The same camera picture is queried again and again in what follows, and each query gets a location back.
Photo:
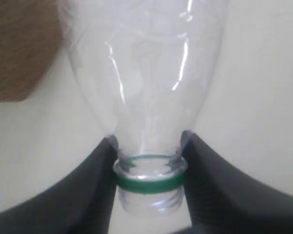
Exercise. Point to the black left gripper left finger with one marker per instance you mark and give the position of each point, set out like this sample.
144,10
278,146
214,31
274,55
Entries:
81,203

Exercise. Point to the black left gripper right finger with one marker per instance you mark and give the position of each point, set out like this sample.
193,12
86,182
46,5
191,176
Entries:
222,199

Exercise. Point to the clear plastic bottle green label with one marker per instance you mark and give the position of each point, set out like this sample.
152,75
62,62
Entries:
144,68

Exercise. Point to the brown woven wicker basket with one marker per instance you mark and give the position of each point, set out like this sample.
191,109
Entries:
30,36

